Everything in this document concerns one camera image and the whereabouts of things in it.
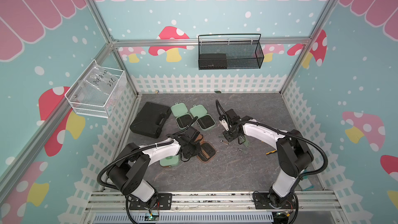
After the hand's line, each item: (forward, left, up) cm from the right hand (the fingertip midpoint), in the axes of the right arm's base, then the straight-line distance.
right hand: (229, 134), depth 93 cm
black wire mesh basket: (+40, -10, +31) cm, 52 cm away
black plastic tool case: (+11, +50, +1) cm, 51 cm away
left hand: (-11, +18, -3) cm, 21 cm away
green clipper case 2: (+12, +15, -3) cm, 19 cm away
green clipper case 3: (-15, +33, -2) cm, 36 cm away
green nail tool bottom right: (-4, -11, -5) cm, 12 cm away
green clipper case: (+14, +29, -3) cm, 33 cm away
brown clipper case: (-9, +13, -3) cm, 16 cm away
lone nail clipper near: (-10, -9, -4) cm, 13 cm away
